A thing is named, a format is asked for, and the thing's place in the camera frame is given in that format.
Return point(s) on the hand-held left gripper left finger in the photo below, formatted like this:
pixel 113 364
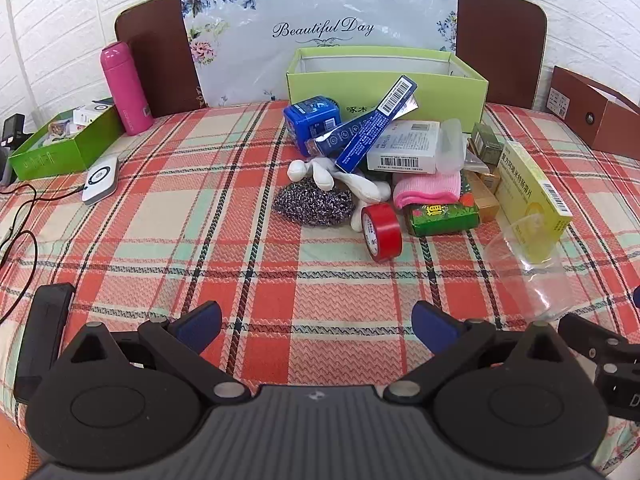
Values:
pixel 200 325

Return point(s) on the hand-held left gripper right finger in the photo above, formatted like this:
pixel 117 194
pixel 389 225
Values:
pixel 432 325

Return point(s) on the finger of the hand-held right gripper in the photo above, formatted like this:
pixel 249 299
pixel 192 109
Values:
pixel 636 299
pixel 590 332

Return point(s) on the clear plastic cup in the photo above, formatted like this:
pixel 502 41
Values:
pixel 550 290

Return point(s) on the small green box red label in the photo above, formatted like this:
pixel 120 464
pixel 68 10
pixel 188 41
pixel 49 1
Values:
pixel 440 217

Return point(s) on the red tape roll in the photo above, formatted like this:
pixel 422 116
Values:
pixel 387 225

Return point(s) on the pink towel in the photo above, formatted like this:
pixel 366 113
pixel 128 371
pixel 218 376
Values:
pixel 425 187

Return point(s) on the yellow medicine box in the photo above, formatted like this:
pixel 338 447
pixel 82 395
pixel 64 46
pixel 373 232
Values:
pixel 530 180

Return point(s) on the steel wool scrubber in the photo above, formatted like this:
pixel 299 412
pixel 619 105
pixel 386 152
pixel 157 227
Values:
pixel 312 202

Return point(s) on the white medicine box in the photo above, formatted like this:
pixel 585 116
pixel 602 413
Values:
pixel 405 150

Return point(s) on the clear plastic case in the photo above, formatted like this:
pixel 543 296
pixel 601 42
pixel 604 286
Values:
pixel 452 145

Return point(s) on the olive green small box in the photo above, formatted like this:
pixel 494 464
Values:
pixel 482 134
pixel 494 152

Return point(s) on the dark blue tube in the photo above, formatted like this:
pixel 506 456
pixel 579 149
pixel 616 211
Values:
pixel 340 137

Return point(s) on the long blue carton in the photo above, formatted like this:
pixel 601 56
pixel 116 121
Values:
pixel 380 120

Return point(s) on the blue square tin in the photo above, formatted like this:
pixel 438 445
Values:
pixel 310 120

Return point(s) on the light green cardboard box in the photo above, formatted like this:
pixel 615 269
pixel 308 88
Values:
pixel 310 87

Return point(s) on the plaid blanket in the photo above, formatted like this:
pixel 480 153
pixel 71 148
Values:
pixel 200 260

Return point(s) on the black rectangular device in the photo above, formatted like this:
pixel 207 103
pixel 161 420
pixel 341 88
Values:
pixel 42 330

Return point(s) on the white power bank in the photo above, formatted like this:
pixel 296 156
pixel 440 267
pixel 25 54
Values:
pixel 100 180

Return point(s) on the brown cardboard box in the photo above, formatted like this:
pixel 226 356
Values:
pixel 600 120

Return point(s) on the dark green cardboard box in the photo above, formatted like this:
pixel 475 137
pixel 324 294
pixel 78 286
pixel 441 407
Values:
pixel 65 152

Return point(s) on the white small box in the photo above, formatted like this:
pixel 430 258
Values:
pixel 95 114

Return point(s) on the pink thermos bottle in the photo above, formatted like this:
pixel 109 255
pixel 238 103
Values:
pixel 125 90

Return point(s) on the black device on stand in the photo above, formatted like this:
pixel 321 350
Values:
pixel 12 130

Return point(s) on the brown headboard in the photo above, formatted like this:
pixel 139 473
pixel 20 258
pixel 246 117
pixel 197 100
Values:
pixel 150 50

